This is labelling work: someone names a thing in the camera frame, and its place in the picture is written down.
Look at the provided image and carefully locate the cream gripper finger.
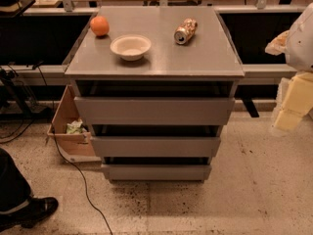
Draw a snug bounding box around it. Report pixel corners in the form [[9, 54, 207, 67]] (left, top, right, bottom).
[[273, 72, 313, 132]]

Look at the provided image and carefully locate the grey top drawer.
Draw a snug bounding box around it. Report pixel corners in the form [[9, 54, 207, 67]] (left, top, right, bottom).
[[74, 97, 235, 125]]

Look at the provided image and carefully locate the grey drawer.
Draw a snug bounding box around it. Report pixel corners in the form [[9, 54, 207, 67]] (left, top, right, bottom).
[[91, 137, 221, 158], [101, 164, 211, 181], [74, 97, 235, 125]]

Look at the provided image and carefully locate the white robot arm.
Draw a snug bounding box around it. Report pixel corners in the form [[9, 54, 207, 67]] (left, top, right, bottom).
[[265, 3, 313, 135]]

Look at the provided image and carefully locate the grey drawer cabinet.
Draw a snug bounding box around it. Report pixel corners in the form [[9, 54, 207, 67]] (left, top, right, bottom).
[[64, 5, 246, 183]]

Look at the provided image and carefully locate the grey bottom drawer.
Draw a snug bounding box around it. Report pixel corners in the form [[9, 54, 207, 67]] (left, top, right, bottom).
[[101, 164, 211, 181]]

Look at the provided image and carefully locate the grey middle drawer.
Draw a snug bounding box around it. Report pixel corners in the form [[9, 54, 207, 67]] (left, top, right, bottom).
[[91, 137, 221, 158]]

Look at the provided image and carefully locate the gold soda can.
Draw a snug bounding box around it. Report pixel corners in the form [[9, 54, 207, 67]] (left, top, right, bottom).
[[174, 19, 198, 45]]

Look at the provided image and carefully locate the white paper bowl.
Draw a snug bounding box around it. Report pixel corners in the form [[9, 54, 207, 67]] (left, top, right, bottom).
[[111, 34, 152, 61]]

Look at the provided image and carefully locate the orange fruit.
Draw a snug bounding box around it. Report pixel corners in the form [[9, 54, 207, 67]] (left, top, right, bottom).
[[90, 16, 110, 36]]

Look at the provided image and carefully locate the crumpled paper in box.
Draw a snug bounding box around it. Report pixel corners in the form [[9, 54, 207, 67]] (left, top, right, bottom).
[[66, 120, 86, 134]]

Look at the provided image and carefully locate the cardboard box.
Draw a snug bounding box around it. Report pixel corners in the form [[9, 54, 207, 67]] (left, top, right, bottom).
[[48, 85, 95, 161]]

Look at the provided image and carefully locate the black shoe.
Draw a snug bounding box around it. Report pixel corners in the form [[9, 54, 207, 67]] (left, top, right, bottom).
[[0, 197, 59, 232]]

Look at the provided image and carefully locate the black floor cable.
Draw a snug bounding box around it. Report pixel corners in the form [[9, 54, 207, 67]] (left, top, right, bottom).
[[35, 66, 114, 235]]

